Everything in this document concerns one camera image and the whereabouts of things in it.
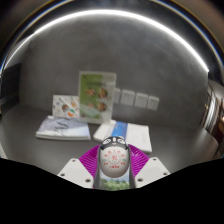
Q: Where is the white and blue booklet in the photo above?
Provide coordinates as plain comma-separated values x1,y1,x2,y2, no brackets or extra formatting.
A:
92,119,153,154

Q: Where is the large grey wave-print book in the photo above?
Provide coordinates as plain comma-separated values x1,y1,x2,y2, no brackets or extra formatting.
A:
35,115,92,141

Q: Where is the green food poster stand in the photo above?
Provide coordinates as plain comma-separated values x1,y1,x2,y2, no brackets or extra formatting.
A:
77,70,118,125

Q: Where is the white sticker card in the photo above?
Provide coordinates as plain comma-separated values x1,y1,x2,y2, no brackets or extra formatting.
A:
51,94,81,119

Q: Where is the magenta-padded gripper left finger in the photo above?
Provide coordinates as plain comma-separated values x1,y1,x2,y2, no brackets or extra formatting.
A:
57,144,102,190

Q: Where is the white wall socket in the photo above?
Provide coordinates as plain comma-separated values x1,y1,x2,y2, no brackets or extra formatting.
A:
134,92,149,109
119,89,137,107
146,95,161,112

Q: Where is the white printed computer mouse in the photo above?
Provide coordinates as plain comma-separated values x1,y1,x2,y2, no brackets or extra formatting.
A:
98,135,131,179

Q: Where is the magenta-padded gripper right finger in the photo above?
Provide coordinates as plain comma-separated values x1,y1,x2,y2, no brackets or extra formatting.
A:
127,143,171,190

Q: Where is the black flat panel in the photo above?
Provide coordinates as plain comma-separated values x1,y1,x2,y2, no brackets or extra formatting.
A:
0,62,22,116

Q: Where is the round landscape print mouse pad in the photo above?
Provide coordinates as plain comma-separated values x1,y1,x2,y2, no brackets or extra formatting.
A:
99,176,132,191

